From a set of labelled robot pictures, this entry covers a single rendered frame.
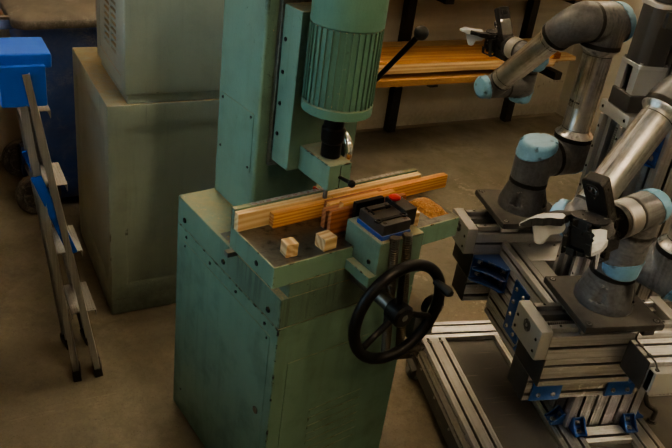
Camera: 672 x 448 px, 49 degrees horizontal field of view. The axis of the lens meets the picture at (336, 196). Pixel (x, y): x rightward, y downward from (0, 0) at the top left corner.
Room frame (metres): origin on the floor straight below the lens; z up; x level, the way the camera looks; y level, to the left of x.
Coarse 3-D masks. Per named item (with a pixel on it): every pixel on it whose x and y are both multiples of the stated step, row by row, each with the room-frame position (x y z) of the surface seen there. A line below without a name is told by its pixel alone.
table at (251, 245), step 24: (456, 216) 1.79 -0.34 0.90; (240, 240) 1.54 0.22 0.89; (264, 240) 1.53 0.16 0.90; (312, 240) 1.56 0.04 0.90; (432, 240) 1.73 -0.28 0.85; (264, 264) 1.45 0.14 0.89; (288, 264) 1.44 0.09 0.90; (312, 264) 1.48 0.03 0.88; (336, 264) 1.53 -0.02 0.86; (360, 264) 1.53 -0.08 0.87
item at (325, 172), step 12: (312, 144) 1.76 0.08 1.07; (300, 156) 1.74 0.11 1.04; (312, 156) 1.70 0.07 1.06; (300, 168) 1.73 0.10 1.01; (312, 168) 1.69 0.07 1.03; (324, 168) 1.65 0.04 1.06; (336, 168) 1.65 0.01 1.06; (348, 168) 1.68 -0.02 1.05; (324, 180) 1.65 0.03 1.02; (336, 180) 1.65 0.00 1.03
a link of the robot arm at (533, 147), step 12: (528, 144) 2.05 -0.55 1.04; (540, 144) 2.05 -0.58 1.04; (552, 144) 2.05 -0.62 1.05; (516, 156) 2.07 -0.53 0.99; (528, 156) 2.03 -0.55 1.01; (540, 156) 2.02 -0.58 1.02; (552, 156) 2.04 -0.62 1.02; (564, 156) 2.07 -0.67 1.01; (516, 168) 2.05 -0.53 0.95; (528, 168) 2.03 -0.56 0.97; (540, 168) 2.02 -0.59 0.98; (552, 168) 2.04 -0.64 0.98; (516, 180) 2.04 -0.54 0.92; (528, 180) 2.02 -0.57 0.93; (540, 180) 2.03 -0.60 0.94
